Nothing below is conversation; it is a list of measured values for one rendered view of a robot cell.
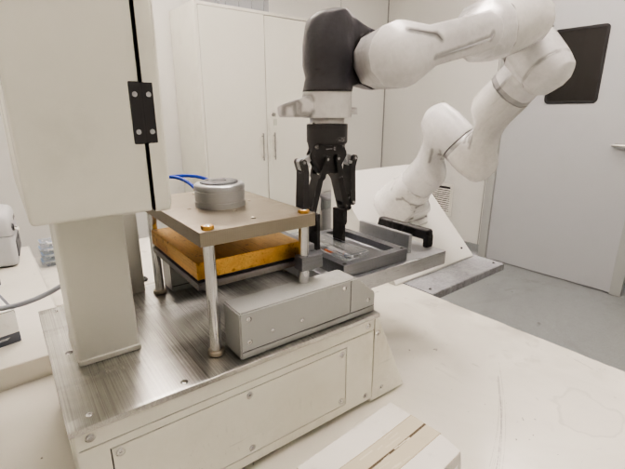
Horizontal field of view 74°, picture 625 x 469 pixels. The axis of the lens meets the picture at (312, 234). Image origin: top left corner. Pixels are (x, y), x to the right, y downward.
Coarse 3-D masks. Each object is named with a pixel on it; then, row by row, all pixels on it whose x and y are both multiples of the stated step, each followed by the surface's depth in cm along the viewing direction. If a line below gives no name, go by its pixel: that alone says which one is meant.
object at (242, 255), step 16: (160, 240) 68; (176, 240) 65; (240, 240) 65; (256, 240) 65; (272, 240) 65; (288, 240) 65; (160, 256) 69; (176, 256) 62; (192, 256) 58; (224, 256) 58; (240, 256) 59; (256, 256) 61; (272, 256) 63; (288, 256) 65; (192, 272) 58; (224, 272) 58; (240, 272) 60; (256, 272) 62
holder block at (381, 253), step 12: (348, 240) 92; (360, 240) 90; (372, 240) 87; (324, 252) 79; (372, 252) 79; (384, 252) 79; (396, 252) 80; (324, 264) 77; (336, 264) 74; (348, 264) 73; (360, 264) 75; (372, 264) 77; (384, 264) 79
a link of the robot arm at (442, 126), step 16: (432, 112) 116; (448, 112) 115; (432, 128) 116; (448, 128) 114; (464, 128) 113; (432, 144) 118; (448, 144) 115; (416, 160) 126; (432, 160) 121; (416, 176) 125; (432, 176) 123; (416, 192) 128; (432, 192) 130
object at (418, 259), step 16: (368, 224) 95; (384, 240) 91; (400, 240) 88; (416, 256) 85; (432, 256) 86; (320, 272) 77; (368, 272) 77; (384, 272) 78; (400, 272) 81; (416, 272) 84
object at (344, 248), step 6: (294, 234) 87; (324, 234) 87; (324, 240) 83; (330, 240) 83; (336, 240) 83; (324, 246) 80; (330, 246) 80; (336, 246) 80; (342, 246) 80; (348, 246) 80; (354, 246) 80; (342, 252) 76; (348, 252) 76; (354, 252) 76; (360, 252) 76
